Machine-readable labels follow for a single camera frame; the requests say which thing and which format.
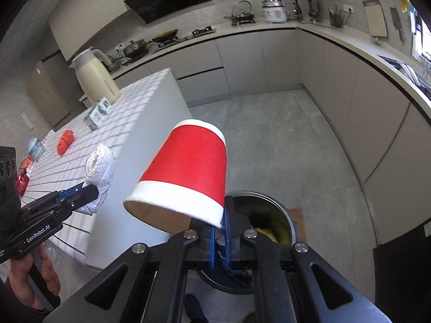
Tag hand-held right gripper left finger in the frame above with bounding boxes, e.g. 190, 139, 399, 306
44, 219, 217, 323

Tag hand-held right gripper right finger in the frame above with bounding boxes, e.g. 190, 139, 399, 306
222, 195, 396, 323

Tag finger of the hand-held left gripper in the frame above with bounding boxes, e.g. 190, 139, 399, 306
20, 182, 85, 211
32, 184, 100, 223

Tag white knit cloth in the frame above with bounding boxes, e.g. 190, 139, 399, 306
74, 143, 115, 216

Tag yellow cloth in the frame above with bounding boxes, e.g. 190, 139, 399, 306
254, 227, 280, 243

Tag blue trash bin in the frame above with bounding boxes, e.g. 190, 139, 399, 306
197, 191, 297, 293

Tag red paper cup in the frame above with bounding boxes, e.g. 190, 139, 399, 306
123, 119, 228, 234

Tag red crumpled bag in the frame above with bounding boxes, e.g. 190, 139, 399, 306
57, 130, 75, 156

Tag red snack packet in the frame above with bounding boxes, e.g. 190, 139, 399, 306
15, 170, 31, 197

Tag clear plastic jar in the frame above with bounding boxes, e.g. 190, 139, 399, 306
26, 137, 46, 162

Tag green and white carton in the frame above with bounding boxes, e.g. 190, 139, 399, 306
84, 97, 112, 131

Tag wooden tall cabinet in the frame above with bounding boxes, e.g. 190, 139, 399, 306
27, 61, 73, 128

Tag beige thermos jug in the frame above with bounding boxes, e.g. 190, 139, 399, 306
69, 48, 121, 106

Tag white checked kitchen island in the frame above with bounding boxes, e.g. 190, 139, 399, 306
20, 68, 194, 270

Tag black pot with lid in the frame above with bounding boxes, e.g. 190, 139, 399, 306
122, 40, 152, 58

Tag black wok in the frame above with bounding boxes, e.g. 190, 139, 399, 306
151, 29, 179, 43

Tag beige upper cabinets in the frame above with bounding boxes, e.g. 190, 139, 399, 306
48, 0, 327, 61

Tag black panel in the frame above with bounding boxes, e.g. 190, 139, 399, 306
372, 222, 431, 323

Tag grey kitchen base cabinets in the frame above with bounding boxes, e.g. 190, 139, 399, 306
111, 23, 431, 246

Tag black gas stove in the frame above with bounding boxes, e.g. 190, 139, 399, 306
151, 25, 216, 46

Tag glass teapot on stand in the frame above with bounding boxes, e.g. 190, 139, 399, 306
224, 1, 256, 26

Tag white rice cooker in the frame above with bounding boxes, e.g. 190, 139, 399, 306
262, 0, 289, 23

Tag dark utensil holder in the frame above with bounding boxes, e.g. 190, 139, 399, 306
328, 4, 346, 28

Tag kitchen sink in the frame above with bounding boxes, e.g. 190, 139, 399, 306
377, 54, 431, 98

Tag metal knife rack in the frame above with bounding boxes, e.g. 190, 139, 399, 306
305, 0, 322, 19

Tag beige cutting board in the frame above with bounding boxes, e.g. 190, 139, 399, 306
363, 0, 388, 38

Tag kitchen cleaver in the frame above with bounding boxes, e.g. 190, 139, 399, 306
391, 7, 405, 46

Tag kitchen window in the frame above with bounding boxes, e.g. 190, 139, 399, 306
411, 13, 431, 61

